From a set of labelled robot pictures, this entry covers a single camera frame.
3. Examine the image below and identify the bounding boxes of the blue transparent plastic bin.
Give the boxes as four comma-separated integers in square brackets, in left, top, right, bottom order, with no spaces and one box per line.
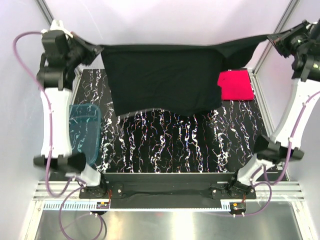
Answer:
[69,103,102,166]

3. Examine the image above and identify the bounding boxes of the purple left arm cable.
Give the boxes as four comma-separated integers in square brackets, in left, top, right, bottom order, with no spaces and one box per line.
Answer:
[12,30,78,197]

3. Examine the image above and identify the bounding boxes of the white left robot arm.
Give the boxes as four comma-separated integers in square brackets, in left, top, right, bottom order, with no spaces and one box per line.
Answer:
[33,30,108,198]

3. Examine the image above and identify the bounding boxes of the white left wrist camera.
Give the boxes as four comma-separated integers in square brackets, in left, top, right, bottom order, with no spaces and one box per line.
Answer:
[40,19,74,38]

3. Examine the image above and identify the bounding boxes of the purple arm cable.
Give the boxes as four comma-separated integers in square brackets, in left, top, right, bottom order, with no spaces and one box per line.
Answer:
[12,30,78,197]
[252,91,320,187]

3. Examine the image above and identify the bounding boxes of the aluminium frame rail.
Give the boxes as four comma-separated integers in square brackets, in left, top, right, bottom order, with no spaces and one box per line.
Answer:
[32,181,306,201]

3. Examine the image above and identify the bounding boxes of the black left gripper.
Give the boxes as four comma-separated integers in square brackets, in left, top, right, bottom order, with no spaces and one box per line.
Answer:
[64,30,103,68]

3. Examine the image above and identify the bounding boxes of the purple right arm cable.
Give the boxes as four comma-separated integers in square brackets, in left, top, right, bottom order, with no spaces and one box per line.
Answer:
[252,91,320,187]

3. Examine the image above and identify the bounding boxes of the black t shirt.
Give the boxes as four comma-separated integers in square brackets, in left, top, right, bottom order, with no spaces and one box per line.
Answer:
[86,26,298,118]

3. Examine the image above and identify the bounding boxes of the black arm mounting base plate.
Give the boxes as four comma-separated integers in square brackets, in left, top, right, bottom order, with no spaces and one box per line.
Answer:
[79,173,256,200]

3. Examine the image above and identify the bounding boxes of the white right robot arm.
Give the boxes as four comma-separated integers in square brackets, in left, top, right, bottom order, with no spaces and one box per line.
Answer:
[227,20,320,199]

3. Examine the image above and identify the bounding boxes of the folded red t shirt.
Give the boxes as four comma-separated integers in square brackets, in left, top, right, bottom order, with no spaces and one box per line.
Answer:
[217,70,254,101]

